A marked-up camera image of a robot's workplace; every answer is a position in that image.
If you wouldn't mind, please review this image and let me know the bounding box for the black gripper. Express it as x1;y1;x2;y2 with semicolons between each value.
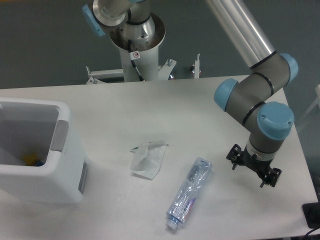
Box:
226;144;282;188

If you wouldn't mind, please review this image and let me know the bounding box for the crushed clear plastic bottle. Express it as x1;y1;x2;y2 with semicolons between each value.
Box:
165;157;212;231

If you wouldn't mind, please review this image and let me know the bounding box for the white paper wrapper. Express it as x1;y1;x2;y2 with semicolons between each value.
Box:
130;140;168;180

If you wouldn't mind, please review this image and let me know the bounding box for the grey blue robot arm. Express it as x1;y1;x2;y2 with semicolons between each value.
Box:
82;0;299;187

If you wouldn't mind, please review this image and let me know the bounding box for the white trash can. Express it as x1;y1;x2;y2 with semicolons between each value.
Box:
0;97;89;204

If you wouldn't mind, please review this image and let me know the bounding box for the black device at table edge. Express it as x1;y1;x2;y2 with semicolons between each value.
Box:
302;202;320;229

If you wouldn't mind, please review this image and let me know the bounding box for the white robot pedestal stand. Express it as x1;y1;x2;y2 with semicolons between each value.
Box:
85;12;203;85

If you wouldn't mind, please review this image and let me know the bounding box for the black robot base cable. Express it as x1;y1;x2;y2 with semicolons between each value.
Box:
127;39;146;82

